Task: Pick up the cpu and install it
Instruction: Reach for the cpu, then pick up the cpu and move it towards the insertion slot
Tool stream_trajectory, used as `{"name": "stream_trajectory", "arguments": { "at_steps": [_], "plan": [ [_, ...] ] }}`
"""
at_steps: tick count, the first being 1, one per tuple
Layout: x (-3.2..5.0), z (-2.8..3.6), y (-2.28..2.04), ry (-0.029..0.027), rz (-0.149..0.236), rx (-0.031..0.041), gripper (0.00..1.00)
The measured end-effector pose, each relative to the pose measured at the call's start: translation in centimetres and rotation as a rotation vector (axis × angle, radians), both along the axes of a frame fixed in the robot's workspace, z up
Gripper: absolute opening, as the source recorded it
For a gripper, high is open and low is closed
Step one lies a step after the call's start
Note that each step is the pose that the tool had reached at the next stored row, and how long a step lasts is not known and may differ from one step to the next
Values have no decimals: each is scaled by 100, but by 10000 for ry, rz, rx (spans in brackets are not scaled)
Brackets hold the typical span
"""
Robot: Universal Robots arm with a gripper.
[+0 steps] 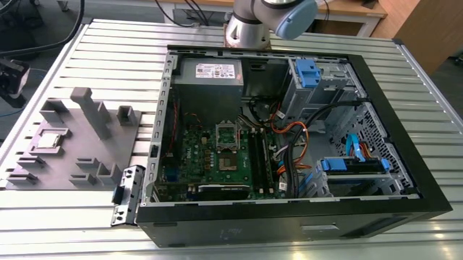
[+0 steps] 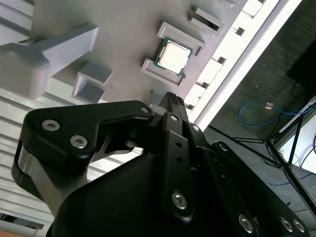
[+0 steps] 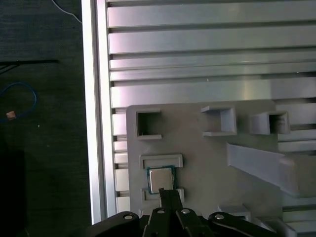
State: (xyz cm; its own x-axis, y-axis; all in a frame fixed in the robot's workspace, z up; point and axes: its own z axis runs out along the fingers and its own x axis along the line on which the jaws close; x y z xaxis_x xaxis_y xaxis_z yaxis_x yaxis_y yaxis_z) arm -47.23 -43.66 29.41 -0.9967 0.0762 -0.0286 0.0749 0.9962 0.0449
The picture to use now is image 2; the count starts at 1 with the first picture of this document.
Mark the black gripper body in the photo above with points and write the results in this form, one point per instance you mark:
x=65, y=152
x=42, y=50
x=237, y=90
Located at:
x=111, y=209

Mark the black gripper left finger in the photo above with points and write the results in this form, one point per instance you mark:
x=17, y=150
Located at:
x=111, y=113

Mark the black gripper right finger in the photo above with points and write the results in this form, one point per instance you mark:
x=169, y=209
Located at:
x=222, y=177

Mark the CPU with silver top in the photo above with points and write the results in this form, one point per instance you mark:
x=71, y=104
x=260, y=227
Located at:
x=174, y=55

